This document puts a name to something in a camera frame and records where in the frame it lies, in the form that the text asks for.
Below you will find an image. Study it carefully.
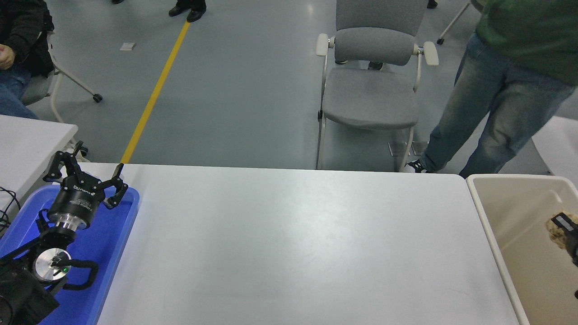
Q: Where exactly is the grey chair with white armrests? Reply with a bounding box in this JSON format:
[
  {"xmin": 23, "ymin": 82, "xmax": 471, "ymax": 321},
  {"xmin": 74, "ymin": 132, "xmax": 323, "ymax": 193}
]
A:
[{"xmin": 315, "ymin": 0, "xmax": 439, "ymax": 172}]

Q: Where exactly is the large pale plastic bin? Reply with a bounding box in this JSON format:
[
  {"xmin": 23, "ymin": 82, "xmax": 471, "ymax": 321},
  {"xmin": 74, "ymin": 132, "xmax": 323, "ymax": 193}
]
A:
[{"xmin": 466, "ymin": 174, "xmax": 578, "ymax": 325}]

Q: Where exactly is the person's hand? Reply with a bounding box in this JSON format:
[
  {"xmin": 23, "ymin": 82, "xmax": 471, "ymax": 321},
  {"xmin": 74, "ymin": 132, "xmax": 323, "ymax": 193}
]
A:
[{"xmin": 0, "ymin": 44, "xmax": 17, "ymax": 71}]

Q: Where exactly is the blue plastic tray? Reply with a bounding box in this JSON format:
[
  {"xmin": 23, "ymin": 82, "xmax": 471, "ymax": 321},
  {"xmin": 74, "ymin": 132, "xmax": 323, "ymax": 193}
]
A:
[{"xmin": 0, "ymin": 184, "xmax": 140, "ymax": 325}]

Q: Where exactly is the white side table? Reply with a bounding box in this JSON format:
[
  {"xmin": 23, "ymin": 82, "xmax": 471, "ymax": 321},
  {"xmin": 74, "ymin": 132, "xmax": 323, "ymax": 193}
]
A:
[{"xmin": 0, "ymin": 114, "xmax": 79, "ymax": 216}]

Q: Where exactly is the grey wheeled chair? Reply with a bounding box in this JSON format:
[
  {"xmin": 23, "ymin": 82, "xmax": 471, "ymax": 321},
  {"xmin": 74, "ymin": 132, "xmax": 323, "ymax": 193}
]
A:
[
  {"xmin": 20, "ymin": 32, "xmax": 103, "ymax": 158},
  {"xmin": 437, "ymin": 2, "xmax": 472, "ymax": 45}
]

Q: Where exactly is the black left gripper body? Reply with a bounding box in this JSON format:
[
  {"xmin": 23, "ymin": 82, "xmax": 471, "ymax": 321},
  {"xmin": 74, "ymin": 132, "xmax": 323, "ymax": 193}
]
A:
[{"xmin": 50, "ymin": 176, "xmax": 106, "ymax": 222}]

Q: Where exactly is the person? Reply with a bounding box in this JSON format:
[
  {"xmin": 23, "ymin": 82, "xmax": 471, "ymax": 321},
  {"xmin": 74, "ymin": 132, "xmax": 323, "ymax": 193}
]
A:
[
  {"xmin": 0, "ymin": 0, "xmax": 55, "ymax": 119},
  {"xmin": 168, "ymin": 0, "xmax": 207, "ymax": 23},
  {"xmin": 406, "ymin": 0, "xmax": 578, "ymax": 179},
  {"xmin": 335, "ymin": 60, "xmax": 384, "ymax": 71}
]

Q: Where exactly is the tan paper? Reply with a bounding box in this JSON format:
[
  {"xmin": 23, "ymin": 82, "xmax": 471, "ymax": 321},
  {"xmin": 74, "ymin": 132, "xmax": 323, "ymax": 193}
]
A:
[{"xmin": 545, "ymin": 216, "xmax": 570, "ymax": 250}]

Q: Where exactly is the black cable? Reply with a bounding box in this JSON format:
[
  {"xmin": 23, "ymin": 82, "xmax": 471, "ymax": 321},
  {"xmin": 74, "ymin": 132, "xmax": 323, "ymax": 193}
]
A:
[{"xmin": 0, "ymin": 186, "xmax": 21, "ymax": 235}]

